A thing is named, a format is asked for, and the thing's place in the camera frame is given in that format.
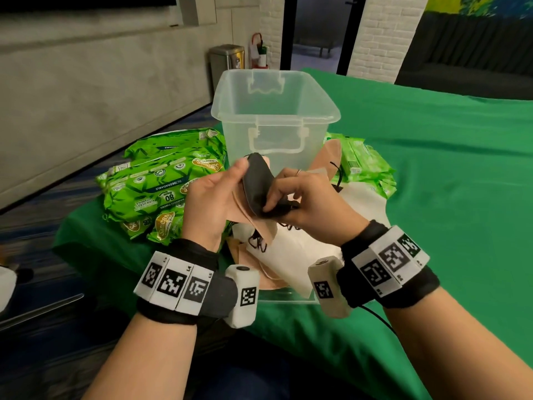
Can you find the person's left hand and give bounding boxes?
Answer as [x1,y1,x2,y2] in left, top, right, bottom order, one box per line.
[182,157,250,251]

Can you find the person's right hand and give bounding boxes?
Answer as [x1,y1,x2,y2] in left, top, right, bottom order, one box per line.
[263,168,370,246]

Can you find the black face mask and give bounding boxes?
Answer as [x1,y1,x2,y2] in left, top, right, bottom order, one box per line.
[242,152,293,219]

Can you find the person's right forearm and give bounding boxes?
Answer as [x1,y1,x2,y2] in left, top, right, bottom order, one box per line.
[382,286,533,400]

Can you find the person's left forearm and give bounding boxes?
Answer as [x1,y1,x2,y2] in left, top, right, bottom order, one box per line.
[82,311,198,400]

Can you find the clear plastic storage bin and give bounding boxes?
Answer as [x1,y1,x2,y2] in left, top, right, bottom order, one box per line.
[211,69,341,176]

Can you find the green wipes packet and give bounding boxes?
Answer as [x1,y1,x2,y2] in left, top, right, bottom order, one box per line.
[124,127,228,164]
[147,203,186,246]
[102,156,226,224]
[324,132,398,199]
[120,216,155,241]

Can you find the white paper pouch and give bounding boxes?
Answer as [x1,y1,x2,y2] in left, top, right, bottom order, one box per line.
[332,182,392,230]
[232,222,347,299]

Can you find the stainless steel trash can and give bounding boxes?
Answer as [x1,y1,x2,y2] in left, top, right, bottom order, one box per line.
[208,44,246,93]

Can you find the red fire extinguisher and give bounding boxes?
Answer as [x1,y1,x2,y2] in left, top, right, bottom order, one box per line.
[249,32,270,70]

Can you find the left wristband with marker tags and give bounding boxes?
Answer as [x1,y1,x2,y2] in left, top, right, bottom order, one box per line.
[133,239,261,329]

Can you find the wristband with marker tags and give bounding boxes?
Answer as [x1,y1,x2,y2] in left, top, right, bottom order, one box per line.
[307,220,441,319]
[133,239,261,329]

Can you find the clear plastic lid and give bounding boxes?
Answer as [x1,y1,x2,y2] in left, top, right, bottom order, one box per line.
[257,286,322,305]

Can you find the dark bench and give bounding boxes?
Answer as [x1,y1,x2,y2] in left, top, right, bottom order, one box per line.
[293,36,335,58]

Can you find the right wristband with marker tags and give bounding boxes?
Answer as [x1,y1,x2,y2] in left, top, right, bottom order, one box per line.
[307,220,441,319]

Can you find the person's dark blue trousers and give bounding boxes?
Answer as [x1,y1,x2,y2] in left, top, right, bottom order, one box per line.
[189,329,375,400]

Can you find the green table cloth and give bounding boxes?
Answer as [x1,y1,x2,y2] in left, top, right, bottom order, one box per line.
[53,68,533,400]

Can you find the grey metal bar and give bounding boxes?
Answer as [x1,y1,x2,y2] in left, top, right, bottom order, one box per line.
[0,293,85,332]

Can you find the white object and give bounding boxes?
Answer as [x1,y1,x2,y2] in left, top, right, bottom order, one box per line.
[0,266,18,314]

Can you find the dark sofa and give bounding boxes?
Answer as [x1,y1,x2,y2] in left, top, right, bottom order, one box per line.
[394,11,533,101]

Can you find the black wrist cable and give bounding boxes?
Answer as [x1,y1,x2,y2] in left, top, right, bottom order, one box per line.
[359,305,398,336]

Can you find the black wall screen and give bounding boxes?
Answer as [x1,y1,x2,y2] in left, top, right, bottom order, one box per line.
[0,0,178,13]

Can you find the green and blue wall painting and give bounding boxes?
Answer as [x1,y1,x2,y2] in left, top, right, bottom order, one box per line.
[425,0,533,18]

